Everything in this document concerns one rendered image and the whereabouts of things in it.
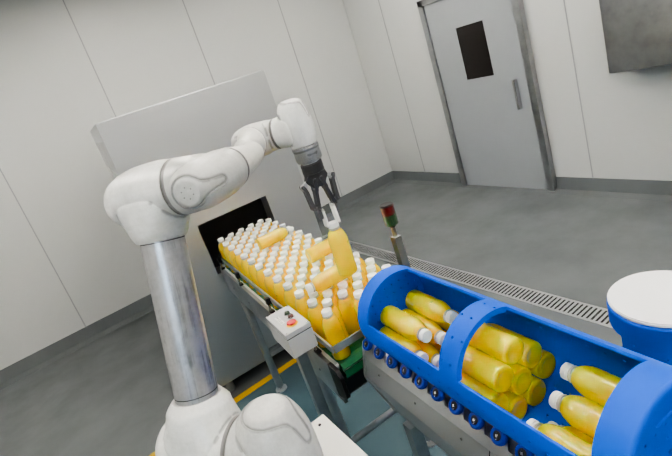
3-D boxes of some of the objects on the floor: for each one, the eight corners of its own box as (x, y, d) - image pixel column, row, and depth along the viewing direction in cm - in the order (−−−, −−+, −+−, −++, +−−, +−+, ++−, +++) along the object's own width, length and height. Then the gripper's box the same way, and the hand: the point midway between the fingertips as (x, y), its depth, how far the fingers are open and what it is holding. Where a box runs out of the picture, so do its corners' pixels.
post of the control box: (370, 539, 201) (293, 346, 173) (365, 532, 205) (289, 342, 177) (377, 532, 203) (302, 341, 175) (372, 526, 207) (298, 337, 178)
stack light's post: (452, 427, 243) (394, 238, 212) (446, 423, 246) (389, 237, 215) (457, 423, 244) (401, 234, 213) (452, 419, 248) (396, 233, 217)
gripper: (293, 171, 150) (317, 236, 157) (336, 152, 156) (357, 215, 164) (284, 170, 157) (308, 232, 164) (326, 151, 163) (347, 212, 170)
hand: (329, 215), depth 163 cm, fingers closed on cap, 4 cm apart
